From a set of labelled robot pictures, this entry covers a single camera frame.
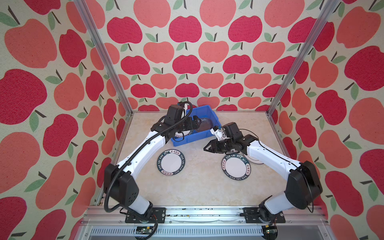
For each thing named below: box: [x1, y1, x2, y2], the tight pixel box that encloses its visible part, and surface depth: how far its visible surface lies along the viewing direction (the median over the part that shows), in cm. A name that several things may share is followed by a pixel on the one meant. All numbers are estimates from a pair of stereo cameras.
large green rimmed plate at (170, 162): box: [156, 149, 186, 176], surface depth 95 cm
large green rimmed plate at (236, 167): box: [221, 153, 252, 181], surface depth 93 cm
